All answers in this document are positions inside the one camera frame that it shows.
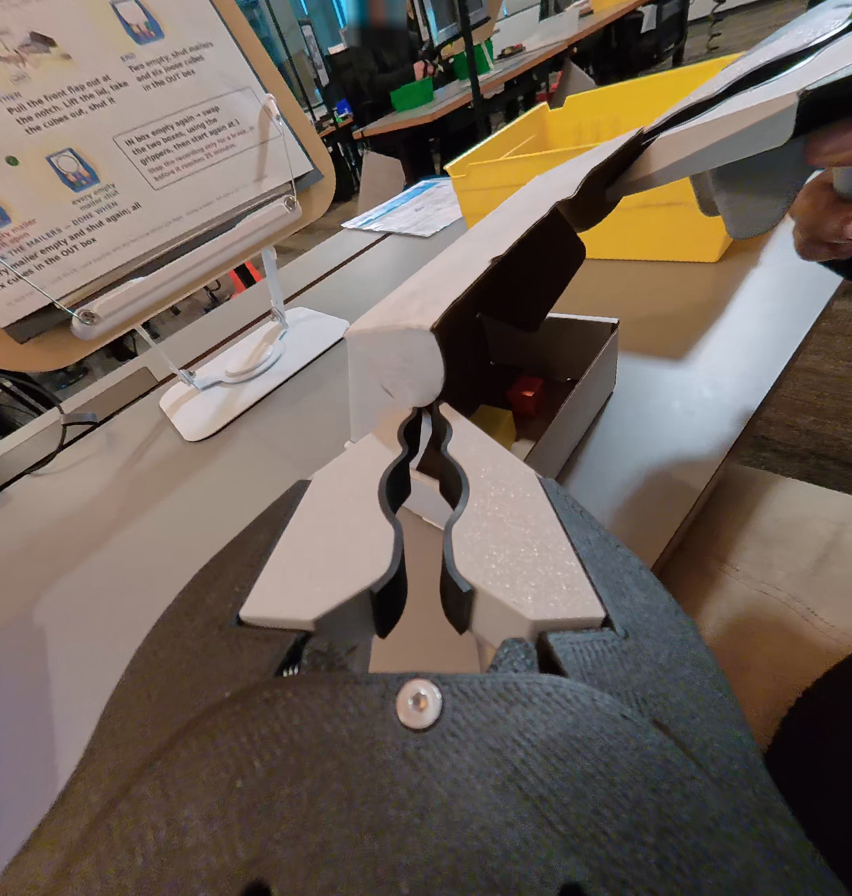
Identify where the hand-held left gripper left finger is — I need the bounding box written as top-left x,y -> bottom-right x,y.
238,406 -> 427,639

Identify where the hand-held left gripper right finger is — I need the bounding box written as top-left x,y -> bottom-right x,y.
426,402 -> 607,639

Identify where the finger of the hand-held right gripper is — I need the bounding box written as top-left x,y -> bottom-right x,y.
606,90 -> 827,240
643,0 -> 852,144

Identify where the white cardboard mailer box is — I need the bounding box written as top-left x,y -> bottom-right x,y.
343,128 -> 647,529

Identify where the grey desk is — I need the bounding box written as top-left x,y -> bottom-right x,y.
0,175 -> 843,896

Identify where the person's right hand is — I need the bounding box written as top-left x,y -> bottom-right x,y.
790,115 -> 852,266

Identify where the yellow cube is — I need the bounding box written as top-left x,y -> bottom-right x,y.
470,406 -> 518,447

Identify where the red cube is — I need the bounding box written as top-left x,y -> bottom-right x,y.
507,376 -> 546,417

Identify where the long wooden table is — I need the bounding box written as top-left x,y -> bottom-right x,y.
352,0 -> 651,183

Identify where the green plastic bin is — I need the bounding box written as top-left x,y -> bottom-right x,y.
389,76 -> 435,113
452,38 -> 497,81

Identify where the blue white paper sheet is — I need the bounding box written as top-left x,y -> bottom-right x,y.
342,178 -> 465,238

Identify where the person's black sweater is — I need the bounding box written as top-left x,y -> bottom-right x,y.
765,640 -> 852,896

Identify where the printed instruction sheet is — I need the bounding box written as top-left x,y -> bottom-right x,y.
0,0 -> 315,329

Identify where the black cable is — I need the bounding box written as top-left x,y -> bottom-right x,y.
0,371 -> 99,491

